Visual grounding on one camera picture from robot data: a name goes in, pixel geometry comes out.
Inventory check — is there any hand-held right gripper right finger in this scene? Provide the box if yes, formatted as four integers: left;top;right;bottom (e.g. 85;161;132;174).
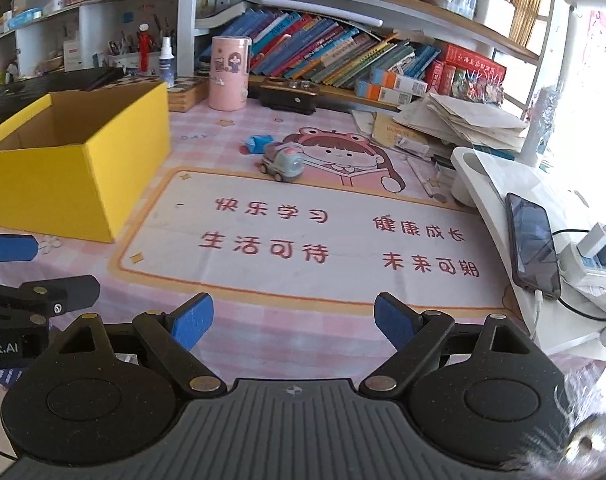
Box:
359;293;548;396

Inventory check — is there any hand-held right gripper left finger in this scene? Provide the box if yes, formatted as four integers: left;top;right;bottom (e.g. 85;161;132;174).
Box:
38;294;229;396

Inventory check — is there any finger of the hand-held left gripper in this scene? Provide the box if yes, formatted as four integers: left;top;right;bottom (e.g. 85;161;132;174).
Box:
0;233;40;264
0;275;102;327

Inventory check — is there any yellow cardboard box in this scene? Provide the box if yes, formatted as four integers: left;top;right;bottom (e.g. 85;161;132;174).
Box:
0;81;172;244

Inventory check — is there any pink printed desk mat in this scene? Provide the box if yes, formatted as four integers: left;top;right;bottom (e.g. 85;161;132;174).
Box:
0;95;534;376

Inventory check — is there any white pen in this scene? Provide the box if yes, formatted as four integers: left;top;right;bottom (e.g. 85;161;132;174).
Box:
406;157;437;200

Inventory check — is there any black smartphone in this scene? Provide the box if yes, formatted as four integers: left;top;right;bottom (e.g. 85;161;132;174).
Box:
505;192;563;301

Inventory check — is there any white lamp base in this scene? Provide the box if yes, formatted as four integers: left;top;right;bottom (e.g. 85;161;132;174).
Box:
450;146;606;357

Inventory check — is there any black electronic keyboard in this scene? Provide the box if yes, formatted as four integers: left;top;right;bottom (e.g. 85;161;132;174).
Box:
0;67;126;128

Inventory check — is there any grey toy car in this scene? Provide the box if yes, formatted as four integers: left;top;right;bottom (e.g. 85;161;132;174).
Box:
260;142;307;184

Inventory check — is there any blue folded paper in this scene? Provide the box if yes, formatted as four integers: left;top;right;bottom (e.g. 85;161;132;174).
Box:
239;135;277;155

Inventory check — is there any white power strip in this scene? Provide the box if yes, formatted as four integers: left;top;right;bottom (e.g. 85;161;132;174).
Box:
557;240;606;287

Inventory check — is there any stack of papers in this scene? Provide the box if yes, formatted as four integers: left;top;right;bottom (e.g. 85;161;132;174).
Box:
392;91;531;154

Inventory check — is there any white charger plug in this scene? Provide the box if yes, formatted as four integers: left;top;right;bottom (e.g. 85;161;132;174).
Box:
577;221;606;257

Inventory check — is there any white pen holder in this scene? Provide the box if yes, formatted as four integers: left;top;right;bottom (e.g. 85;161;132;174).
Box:
107;30;140;69

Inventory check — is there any wooden chessboard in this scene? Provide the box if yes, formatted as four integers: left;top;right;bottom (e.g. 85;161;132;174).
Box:
167;76;211;113

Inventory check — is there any orange white carton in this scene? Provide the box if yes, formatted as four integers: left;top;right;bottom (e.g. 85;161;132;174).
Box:
370;69;429;94
355;80;415;106

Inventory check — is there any white spray bottle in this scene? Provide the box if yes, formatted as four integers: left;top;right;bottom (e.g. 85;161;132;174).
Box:
159;36;177;87

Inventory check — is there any small black case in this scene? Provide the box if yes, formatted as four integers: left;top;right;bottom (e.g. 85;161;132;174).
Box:
259;77;319;114

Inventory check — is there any pink cartoon cup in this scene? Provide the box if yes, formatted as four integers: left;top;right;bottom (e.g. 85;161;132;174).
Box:
208;36;253;111

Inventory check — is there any red boxed book set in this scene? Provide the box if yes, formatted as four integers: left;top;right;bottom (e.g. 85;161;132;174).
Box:
425;42;508;107

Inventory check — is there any white bookshelf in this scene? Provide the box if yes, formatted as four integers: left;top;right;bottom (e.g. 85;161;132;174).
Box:
0;0;558;86

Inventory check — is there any row of yellow books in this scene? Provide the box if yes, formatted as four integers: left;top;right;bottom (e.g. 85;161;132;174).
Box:
512;0;550;54

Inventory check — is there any white charging cable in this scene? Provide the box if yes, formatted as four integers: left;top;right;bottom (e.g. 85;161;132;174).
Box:
530;287;550;342

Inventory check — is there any black power cable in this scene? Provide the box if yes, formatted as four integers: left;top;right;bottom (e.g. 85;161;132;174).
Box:
550;229;606;322

